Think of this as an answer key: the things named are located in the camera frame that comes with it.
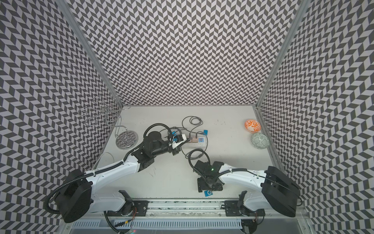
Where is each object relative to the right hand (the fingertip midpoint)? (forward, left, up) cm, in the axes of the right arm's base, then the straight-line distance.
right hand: (207, 191), depth 78 cm
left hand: (+21, +10, +20) cm, 31 cm away
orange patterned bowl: (+42, -34, +3) cm, 54 cm away
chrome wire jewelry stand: (+56, +74, +4) cm, 93 cm away
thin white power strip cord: (+20, +69, -1) cm, 72 cm away
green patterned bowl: (+30, -37, +1) cm, 48 cm away
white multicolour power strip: (+28, +2, +3) cm, 28 cm away
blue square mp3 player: (+38, -1, +1) cm, 38 cm away
